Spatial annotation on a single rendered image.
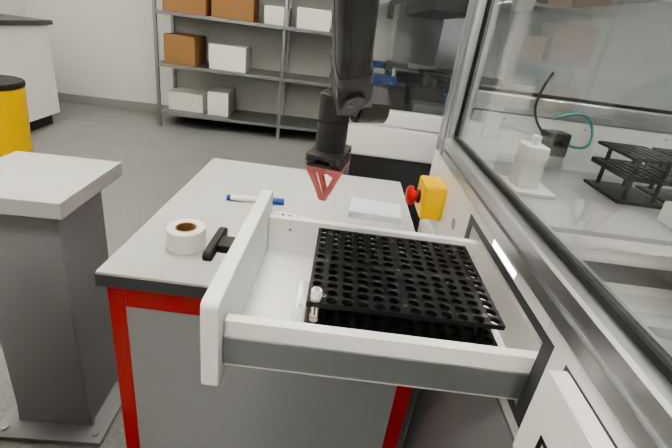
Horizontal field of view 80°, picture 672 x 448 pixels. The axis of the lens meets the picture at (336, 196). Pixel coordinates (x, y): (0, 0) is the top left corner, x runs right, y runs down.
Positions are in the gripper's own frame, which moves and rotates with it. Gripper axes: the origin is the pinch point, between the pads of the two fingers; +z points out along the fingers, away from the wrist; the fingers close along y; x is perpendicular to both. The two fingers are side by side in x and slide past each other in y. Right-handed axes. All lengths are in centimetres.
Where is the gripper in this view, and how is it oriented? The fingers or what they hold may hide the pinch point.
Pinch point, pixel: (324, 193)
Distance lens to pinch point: 79.7
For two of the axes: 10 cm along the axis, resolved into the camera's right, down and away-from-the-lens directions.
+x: -9.6, -2.0, 1.8
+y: 2.4, -3.6, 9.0
